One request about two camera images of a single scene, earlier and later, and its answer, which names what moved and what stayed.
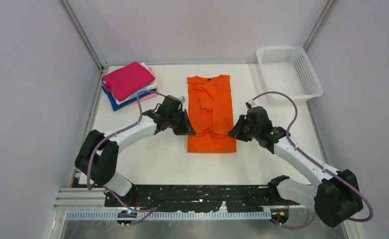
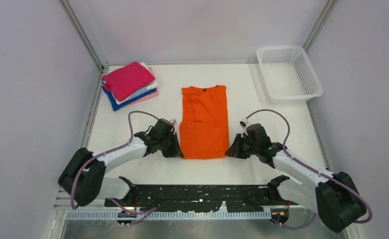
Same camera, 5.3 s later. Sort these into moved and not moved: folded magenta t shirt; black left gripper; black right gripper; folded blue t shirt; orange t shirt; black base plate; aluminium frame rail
Moved: orange t shirt; black right gripper; black left gripper
Not moved: black base plate; folded blue t shirt; folded magenta t shirt; aluminium frame rail
